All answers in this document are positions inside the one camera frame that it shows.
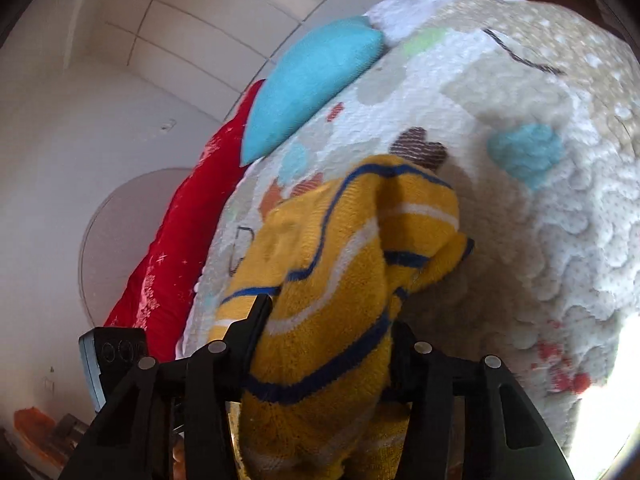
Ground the white round headboard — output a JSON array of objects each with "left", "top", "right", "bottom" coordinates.
[{"left": 79, "top": 167, "right": 198, "bottom": 330}]

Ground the light blue pillow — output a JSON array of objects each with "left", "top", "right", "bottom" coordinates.
[{"left": 240, "top": 15, "right": 387, "bottom": 167}]

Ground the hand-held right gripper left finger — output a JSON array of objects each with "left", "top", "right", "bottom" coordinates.
[{"left": 59, "top": 294, "right": 274, "bottom": 480}]

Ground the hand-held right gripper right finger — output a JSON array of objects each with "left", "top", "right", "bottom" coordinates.
[{"left": 390, "top": 321, "right": 576, "bottom": 480}]

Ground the printed white quilt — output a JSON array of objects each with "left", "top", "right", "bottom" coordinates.
[{"left": 181, "top": 0, "right": 640, "bottom": 480}]

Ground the orange cloth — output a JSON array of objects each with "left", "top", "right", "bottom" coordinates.
[{"left": 14, "top": 407, "right": 67, "bottom": 467}]

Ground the red patterned blanket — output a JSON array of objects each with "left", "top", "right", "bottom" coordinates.
[{"left": 102, "top": 79, "right": 266, "bottom": 361}]

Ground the glossy white wardrobe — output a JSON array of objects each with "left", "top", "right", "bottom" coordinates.
[{"left": 65, "top": 0, "right": 401, "bottom": 116}]

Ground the yellow striped knit sweater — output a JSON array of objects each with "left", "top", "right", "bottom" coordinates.
[{"left": 207, "top": 154, "right": 475, "bottom": 480}]

